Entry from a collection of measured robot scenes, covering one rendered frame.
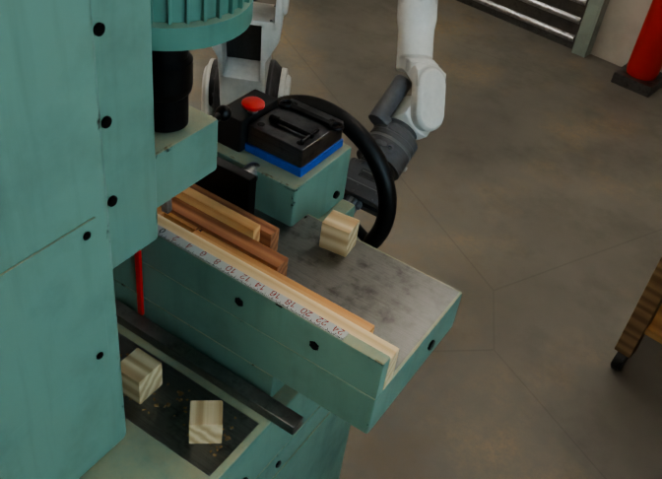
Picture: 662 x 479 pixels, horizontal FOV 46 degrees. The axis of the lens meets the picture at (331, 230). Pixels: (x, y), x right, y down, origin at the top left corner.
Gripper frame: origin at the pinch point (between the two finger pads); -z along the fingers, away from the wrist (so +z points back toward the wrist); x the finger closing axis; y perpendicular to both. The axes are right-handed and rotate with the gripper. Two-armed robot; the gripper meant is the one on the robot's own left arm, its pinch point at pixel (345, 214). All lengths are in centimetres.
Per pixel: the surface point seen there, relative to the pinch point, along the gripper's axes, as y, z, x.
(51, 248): 69, -37, -10
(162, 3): 70, -14, -4
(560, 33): -188, 195, 37
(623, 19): -176, 204, 12
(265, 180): 35.8, -13.0, -3.2
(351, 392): 39, -31, -28
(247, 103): 40.4, -6.5, 2.7
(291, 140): 38.2, -7.6, -4.2
